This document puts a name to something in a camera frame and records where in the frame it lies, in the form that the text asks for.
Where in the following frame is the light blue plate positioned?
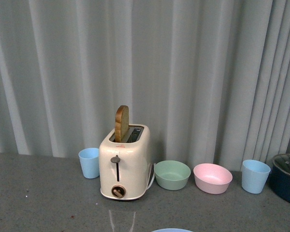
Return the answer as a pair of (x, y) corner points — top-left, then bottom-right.
(152, 228), (193, 232)

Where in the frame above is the toasted bread slice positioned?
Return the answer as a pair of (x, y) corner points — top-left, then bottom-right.
(115, 105), (129, 143)

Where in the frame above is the cream white toaster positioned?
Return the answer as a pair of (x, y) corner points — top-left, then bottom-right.
(99, 124), (152, 201)

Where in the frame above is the mint green bowl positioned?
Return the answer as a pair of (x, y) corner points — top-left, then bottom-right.
(154, 160), (191, 190)

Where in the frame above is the light blue plastic cup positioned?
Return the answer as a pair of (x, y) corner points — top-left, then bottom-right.
(78, 148), (100, 179)

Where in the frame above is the pink bowl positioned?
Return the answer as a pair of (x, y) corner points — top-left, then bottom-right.
(193, 163), (233, 194)

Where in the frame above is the dark blue pot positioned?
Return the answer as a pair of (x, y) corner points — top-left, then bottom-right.
(269, 166), (290, 203)

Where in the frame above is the glass pot lid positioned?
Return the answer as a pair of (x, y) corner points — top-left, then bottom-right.
(272, 154), (290, 177)

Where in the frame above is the white toaster power cord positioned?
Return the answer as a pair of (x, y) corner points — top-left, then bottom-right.
(145, 162), (156, 192)

